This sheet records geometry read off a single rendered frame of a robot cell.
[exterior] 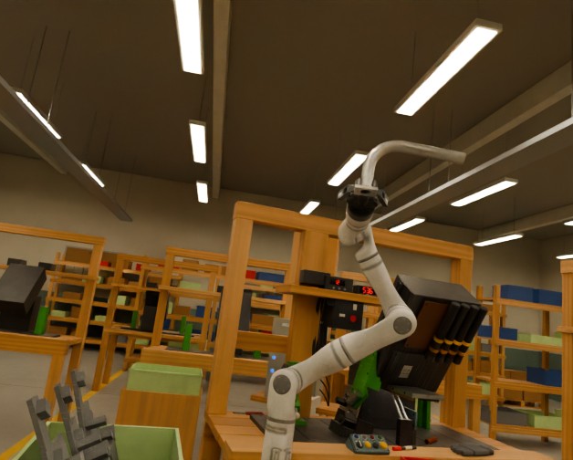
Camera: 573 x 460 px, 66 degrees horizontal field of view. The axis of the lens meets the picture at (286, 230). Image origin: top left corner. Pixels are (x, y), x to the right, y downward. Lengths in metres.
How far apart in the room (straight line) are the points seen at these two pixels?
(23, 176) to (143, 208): 3.14
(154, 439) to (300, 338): 0.98
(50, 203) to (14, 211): 0.88
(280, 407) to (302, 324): 0.94
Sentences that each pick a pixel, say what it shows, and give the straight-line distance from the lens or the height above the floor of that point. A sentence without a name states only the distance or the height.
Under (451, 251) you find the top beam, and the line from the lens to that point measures 2.86.
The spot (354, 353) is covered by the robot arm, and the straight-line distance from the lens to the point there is 1.43.
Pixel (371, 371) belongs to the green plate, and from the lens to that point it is 2.13.
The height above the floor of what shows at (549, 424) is 0.32.
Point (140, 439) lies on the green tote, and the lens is 1.70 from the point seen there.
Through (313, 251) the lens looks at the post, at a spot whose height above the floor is 1.74.
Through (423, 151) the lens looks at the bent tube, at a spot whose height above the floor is 1.83.
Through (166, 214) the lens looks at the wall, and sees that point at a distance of 12.33.
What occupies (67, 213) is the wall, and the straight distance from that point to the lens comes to 12.82.
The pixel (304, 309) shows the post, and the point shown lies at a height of 1.42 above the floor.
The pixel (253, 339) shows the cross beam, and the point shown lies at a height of 1.24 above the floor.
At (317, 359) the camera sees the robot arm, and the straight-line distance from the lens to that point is 1.48.
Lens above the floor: 1.39
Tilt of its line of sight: 11 degrees up
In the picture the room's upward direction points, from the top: 7 degrees clockwise
